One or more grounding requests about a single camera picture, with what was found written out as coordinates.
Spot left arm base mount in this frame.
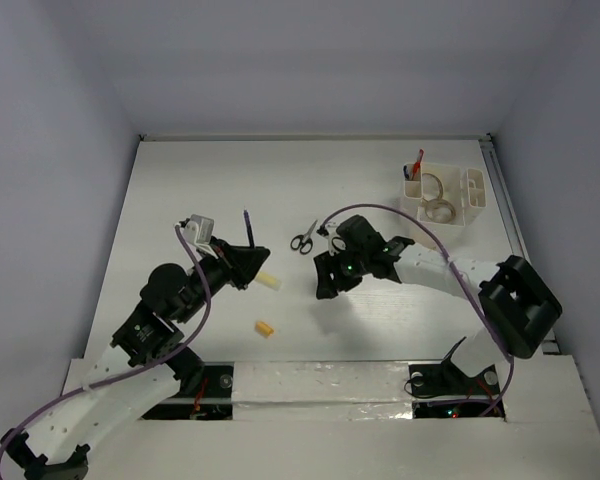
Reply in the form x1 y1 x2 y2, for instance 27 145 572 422
142 349 234 421

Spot yellow highlighter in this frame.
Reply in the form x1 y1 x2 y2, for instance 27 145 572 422
255 272 282 291

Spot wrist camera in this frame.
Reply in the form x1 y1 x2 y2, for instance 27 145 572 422
178 214 214 253
317 222 347 256

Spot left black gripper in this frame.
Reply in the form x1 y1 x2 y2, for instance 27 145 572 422
177 234 271 321

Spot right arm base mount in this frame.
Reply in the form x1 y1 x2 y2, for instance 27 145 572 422
403 337 500 419

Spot black handled scissors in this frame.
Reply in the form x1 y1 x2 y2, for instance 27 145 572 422
290 220 317 255

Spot red gel pen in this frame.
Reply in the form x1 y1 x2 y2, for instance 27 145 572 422
411 149 425 180

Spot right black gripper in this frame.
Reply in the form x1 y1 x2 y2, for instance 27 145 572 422
313 244 369 300

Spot orange highlighter cap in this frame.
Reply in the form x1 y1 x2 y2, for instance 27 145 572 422
254 321 275 338

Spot white perforated organizer basket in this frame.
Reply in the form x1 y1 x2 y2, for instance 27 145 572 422
400 162 487 228

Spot beige masking tape roll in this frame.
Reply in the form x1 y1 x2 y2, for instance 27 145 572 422
421 172 444 198

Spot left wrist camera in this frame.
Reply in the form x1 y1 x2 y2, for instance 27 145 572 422
178 214 214 253

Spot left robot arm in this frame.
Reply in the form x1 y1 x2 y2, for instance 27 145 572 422
0 238 271 479

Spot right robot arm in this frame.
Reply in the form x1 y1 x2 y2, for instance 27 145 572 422
314 215 563 392

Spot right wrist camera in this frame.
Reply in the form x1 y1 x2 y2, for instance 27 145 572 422
317 222 347 256

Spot clear tape roll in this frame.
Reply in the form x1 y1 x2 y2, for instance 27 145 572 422
425 198 456 224

